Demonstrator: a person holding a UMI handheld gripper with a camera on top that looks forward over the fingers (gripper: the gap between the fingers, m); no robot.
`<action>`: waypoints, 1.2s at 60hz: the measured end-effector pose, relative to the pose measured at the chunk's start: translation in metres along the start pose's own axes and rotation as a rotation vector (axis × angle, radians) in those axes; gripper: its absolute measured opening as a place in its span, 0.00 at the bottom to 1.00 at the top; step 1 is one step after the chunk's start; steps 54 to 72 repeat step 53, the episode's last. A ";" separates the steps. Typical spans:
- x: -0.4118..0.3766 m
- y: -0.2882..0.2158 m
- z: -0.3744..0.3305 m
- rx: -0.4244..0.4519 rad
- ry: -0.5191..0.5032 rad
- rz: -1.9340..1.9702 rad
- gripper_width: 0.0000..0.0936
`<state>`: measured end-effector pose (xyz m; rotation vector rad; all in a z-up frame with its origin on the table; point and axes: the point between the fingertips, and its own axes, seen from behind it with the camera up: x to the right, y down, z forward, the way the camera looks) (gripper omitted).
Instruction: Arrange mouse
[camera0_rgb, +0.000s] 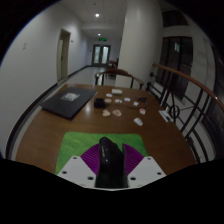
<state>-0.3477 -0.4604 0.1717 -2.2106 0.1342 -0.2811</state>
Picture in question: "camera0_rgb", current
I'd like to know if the green mouse pad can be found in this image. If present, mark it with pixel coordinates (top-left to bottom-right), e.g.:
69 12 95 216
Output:
54 131 149 175

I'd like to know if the white rectangular box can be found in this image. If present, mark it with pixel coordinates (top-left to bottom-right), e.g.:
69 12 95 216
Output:
111 88 124 96

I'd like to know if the small white block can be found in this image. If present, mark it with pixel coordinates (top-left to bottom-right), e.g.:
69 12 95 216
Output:
133 117 144 127

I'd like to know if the black computer mouse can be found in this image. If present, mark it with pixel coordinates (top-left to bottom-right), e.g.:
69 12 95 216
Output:
94 136 130 189

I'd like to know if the wooden chair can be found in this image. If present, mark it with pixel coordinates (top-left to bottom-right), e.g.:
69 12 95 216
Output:
94 68 145 90

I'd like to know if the white flat remote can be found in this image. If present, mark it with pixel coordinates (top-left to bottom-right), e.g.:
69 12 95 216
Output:
158 109 174 123

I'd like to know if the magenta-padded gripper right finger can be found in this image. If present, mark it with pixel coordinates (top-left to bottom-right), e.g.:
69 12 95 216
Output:
121 143 167 188

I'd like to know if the small black box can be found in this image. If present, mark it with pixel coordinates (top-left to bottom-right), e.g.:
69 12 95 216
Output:
93 97 107 109

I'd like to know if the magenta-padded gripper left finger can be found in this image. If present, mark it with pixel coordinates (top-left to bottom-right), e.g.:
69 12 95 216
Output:
56 143 102 188

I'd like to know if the black closed laptop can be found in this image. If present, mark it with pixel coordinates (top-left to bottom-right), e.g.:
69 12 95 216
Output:
40 86 99 120

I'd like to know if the beige side door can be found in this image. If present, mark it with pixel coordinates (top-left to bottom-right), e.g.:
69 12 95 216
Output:
56 28 72 82

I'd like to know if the double glass door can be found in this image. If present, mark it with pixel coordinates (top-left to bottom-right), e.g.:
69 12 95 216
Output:
91 44 112 66

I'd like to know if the wooden stair railing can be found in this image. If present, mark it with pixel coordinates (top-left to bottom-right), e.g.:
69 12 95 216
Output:
145 63 224 164

